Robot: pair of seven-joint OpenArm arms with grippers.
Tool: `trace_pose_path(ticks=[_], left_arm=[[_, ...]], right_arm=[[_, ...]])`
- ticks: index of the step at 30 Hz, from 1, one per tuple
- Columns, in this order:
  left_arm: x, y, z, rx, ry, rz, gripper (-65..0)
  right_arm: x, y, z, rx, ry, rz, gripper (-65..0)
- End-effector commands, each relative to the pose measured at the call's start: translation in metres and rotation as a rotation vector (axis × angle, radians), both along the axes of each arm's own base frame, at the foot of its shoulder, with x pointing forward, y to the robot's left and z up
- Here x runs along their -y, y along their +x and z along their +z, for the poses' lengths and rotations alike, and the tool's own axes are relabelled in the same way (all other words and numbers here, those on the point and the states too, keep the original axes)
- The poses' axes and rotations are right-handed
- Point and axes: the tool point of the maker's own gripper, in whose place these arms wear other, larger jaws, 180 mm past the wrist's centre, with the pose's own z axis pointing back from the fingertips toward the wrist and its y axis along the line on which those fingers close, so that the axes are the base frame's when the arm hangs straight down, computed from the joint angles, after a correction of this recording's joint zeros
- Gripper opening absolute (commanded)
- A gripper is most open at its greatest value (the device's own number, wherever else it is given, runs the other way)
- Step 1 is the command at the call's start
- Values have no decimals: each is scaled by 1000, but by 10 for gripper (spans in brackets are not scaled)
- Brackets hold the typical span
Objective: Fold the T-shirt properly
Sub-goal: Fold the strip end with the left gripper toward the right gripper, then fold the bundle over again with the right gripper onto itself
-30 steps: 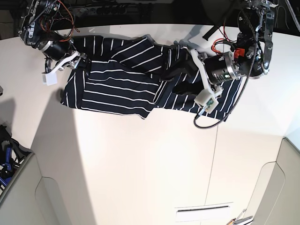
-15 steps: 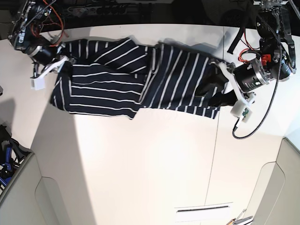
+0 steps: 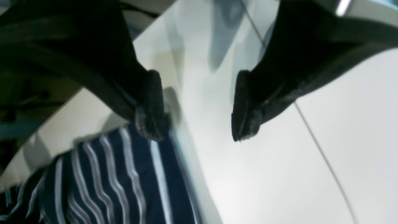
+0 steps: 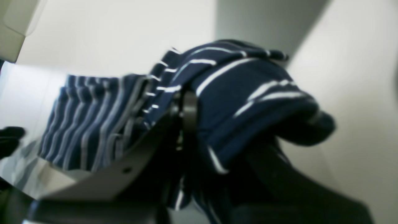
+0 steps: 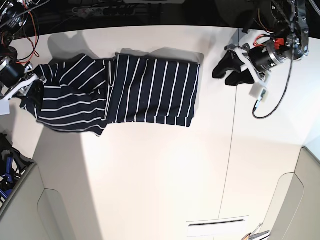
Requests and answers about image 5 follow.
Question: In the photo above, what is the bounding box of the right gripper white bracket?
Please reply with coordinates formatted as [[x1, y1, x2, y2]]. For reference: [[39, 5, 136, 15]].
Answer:
[[0, 63, 45, 115]]

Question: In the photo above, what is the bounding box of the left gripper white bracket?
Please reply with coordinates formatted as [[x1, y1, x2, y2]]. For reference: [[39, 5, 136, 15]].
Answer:
[[212, 43, 269, 103]]

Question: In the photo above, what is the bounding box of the navy white striped T-shirt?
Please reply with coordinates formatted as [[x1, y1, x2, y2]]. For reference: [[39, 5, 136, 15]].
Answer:
[[20, 53, 200, 136]]

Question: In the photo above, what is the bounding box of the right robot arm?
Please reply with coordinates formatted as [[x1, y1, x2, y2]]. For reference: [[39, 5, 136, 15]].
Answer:
[[0, 0, 47, 116]]

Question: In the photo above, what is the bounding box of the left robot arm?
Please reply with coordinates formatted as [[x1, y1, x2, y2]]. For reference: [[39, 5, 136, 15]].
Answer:
[[212, 0, 309, 102]]

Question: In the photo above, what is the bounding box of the blue black clamps pile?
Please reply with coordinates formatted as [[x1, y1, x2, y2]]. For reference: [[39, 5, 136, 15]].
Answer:
[[0, 133, 34, 204]]

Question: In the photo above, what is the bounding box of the white power strip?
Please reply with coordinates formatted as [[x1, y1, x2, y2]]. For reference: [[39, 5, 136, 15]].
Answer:
[[72, 5, 136, 19]]

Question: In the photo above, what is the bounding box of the left beige chair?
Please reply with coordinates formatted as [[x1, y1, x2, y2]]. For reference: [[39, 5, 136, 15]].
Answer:
[[0, 162, 106, 240]]

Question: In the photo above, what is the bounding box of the beige chair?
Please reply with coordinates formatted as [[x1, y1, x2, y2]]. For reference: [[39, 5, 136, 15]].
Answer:
[[0, 162, 106, 240], [260, 147, 320, 240]]

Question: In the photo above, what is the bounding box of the black table slot strip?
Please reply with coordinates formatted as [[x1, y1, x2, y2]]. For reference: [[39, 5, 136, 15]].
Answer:
[[189, 219, 245, 226]]

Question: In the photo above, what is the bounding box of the right beige chair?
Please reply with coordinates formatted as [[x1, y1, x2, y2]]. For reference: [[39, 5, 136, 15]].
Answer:
[[260, 147, 320, 240]]

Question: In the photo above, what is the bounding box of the grey tool at bottom edge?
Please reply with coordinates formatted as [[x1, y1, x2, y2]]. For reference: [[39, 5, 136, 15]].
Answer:
[[243, 230, 271, 240]]

